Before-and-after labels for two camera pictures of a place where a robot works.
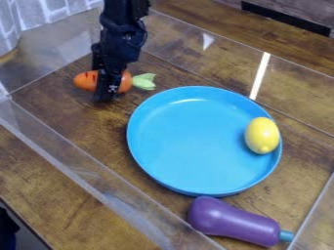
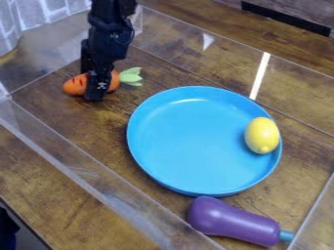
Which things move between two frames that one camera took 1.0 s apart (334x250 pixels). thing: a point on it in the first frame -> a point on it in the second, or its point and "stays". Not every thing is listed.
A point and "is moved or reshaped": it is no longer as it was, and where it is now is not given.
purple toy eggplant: x=209 y=216 stays
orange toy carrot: x=85 y=81 is moved or reshaped
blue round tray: x=185 y=136 stays
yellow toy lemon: x=262 y=135 stays
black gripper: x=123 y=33 -> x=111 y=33
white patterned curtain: x=21 y=15 stays
